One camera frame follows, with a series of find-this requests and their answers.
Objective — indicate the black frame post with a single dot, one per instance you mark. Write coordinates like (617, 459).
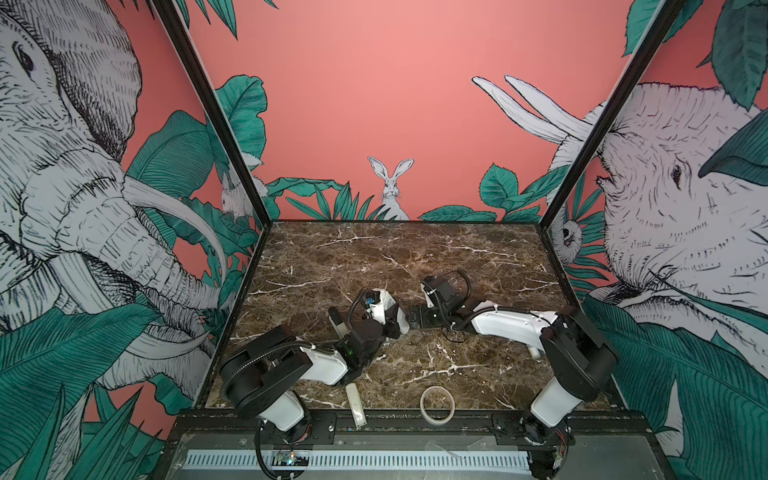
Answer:
(652, 38)
(176, 30)

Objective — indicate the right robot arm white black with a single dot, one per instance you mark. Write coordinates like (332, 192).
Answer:
(581, 358)

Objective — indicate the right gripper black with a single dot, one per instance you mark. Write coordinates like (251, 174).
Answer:
(423, 316)

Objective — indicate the small circuit board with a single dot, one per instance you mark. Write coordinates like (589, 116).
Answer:
(287, 459)

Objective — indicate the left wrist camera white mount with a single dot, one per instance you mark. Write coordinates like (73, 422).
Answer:
(379, 303)

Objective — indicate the right black frame post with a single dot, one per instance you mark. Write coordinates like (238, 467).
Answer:
(652, 38)

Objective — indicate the left black frame post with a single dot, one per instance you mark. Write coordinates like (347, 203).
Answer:
(176, 30)

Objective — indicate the black front mounting rail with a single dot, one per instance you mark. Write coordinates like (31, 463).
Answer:
(328, 426)

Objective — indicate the white remote battery cover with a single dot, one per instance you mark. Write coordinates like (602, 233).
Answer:
(356, 405)

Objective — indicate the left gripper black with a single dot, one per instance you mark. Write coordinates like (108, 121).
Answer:
(390, 324)

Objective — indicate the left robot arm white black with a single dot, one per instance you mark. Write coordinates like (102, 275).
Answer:
(257, 380)

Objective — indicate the black white marker pen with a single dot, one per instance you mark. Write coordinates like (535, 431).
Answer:
(338, 322)

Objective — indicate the white ventilation grille strip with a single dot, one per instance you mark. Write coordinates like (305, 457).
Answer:
(327, 460)

